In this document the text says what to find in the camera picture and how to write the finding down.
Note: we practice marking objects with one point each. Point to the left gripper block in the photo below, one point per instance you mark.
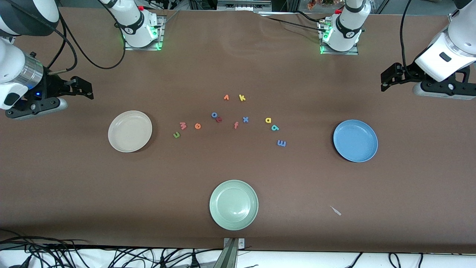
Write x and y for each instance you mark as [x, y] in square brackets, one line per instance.
[408, 73]

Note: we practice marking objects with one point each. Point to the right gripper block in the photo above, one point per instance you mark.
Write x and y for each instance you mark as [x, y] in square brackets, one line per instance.
[53, 86]

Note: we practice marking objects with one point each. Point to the teal foam letter b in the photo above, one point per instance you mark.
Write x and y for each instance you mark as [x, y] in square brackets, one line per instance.
[275, 130]

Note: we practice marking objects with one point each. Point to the blue foam letter m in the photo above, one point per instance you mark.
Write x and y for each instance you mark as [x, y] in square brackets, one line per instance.
[282, 143]

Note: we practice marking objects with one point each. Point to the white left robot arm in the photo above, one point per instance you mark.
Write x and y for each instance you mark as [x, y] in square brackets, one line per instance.
[347, 26]

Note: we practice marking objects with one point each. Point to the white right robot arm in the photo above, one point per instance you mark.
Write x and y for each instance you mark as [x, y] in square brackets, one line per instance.
[137, 26]

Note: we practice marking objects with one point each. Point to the beige brown plate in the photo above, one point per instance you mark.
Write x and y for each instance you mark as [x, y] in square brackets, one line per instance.
[130, 131]

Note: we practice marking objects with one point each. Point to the blue plate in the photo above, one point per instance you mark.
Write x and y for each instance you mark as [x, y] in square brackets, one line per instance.
[355, 141]

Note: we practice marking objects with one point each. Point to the green foam letter u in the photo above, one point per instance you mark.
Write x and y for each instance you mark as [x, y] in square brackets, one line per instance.
[177, 136]

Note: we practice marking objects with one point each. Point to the dried orange flowers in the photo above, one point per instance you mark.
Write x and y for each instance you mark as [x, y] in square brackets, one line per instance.
[311, 4]

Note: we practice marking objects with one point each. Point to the brown table cover sheet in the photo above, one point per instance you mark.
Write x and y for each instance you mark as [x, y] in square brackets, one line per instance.
[297, 178]

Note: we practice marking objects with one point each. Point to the small grey paper scrap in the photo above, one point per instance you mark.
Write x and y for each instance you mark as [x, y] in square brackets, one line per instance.
[335, 211]

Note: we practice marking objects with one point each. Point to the pale green plate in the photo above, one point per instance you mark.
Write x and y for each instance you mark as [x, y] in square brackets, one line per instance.
[233, 204]

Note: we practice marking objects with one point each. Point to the metal clamp plate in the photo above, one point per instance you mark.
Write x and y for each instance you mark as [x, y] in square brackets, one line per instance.
[241, 243]

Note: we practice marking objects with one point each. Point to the grey metal pole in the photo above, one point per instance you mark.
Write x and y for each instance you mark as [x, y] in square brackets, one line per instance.
[227, 258]

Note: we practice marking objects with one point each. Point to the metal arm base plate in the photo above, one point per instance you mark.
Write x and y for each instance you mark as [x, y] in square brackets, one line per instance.
[141, 48]
[340, 53]

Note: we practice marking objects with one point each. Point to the metal corner bracket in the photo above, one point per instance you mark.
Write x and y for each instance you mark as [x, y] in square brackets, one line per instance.
[452, 16]

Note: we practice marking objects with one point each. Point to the aluminium frame piece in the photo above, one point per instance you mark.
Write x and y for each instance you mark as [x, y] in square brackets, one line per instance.
[241, 5]

